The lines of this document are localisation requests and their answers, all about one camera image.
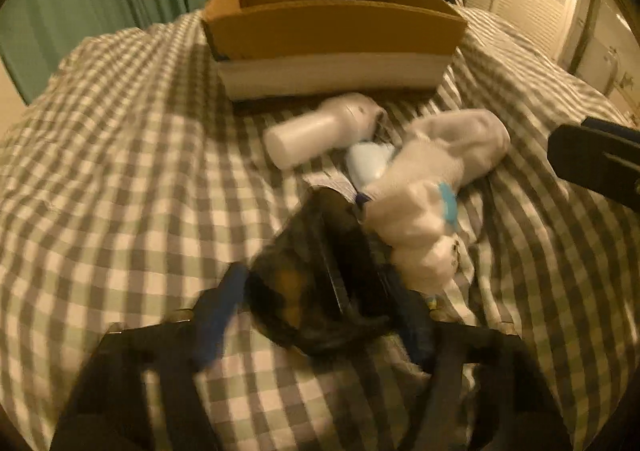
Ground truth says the checkered blanket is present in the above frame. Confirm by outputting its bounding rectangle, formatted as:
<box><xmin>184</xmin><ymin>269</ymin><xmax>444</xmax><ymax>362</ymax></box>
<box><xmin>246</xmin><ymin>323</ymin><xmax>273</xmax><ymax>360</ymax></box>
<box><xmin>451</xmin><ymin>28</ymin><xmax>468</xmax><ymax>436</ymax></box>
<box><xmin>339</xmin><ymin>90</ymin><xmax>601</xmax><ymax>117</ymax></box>
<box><xmin>0</xmin><ymin>6</ymin><xmax>640</xmax><ymax>451</ymax></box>

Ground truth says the white sock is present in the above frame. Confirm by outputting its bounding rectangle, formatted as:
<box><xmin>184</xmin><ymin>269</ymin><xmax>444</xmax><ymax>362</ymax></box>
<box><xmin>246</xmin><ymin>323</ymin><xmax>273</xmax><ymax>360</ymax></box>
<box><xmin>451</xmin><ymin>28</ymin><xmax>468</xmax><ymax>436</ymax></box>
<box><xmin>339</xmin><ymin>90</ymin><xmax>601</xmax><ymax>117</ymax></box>
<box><xmin>361</xmin><ymin>109</ymin><xmax>512</xmax><ymax>293</ymax></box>

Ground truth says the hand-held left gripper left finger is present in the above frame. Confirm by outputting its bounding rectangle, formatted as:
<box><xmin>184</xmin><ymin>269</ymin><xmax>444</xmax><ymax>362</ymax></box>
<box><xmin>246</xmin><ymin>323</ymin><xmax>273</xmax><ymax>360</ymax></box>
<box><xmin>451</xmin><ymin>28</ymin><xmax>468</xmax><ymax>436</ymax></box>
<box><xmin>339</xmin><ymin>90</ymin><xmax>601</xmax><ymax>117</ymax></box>
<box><xmin>51</xmin><ymin>262</ymin><xmax>251</xmax><ymax>451</ymax></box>

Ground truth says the dark translucent pouch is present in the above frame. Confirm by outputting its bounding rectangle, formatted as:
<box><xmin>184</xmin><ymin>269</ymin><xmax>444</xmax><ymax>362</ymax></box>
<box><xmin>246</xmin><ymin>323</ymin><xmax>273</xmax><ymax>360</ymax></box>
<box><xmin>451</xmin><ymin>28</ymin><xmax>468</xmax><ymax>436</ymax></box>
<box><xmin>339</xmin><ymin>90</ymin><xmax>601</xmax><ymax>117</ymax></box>
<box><xmin>245</xmin><ymin>185</ymin><xmax>401</xmax><ymax>357</ymax></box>

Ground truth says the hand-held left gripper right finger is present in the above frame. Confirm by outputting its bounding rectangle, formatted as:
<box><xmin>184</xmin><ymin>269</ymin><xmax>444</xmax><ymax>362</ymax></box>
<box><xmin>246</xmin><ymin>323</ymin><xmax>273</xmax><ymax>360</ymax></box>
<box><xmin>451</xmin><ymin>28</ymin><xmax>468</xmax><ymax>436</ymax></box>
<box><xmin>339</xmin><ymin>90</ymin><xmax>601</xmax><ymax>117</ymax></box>
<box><xmin>385</xmin><ymin>276</ymin><xmax>573</xmax><ymax>451</ymax></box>

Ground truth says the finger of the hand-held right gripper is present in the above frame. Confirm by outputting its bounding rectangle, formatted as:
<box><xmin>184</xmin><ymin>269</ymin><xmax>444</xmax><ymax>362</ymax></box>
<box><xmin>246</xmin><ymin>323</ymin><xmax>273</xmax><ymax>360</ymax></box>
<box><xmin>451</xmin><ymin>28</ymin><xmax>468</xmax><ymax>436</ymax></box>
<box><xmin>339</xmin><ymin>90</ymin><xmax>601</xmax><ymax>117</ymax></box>
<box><xmin>547</xmin><ymin>117</ymin><xmax>640</xmax><ymax>208</ymax></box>

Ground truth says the white plastic bottle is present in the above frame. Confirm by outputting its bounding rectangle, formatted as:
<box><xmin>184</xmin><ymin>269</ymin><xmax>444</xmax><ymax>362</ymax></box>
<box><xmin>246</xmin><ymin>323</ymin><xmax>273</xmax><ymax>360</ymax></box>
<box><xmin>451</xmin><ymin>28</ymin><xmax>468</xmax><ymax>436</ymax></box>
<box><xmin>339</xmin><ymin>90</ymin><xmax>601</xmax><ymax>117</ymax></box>
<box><xmin>263</xmin><ymin>93</ymin><xmax>387</xmax><ymax>170</ymax></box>

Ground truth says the light blue container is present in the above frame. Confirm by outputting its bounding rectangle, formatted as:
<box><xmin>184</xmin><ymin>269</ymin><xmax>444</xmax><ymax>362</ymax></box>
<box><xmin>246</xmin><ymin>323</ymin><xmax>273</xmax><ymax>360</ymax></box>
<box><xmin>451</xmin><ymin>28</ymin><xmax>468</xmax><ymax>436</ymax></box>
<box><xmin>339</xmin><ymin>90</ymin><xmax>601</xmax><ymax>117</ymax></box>
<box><xmin>346</xmin><ymin>142</ymin><xmax>396</xmax><ymax>186</ymax></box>

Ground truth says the cardboard box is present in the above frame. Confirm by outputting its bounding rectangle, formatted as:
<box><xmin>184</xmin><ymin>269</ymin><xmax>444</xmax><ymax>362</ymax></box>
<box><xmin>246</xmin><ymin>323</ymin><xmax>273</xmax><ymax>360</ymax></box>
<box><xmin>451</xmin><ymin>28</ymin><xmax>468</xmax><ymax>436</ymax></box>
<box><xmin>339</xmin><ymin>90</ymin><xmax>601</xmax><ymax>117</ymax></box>
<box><xmin>201</xmin><ymin>0</ymin><xmax>468</xmax><ymax>102</ymax></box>

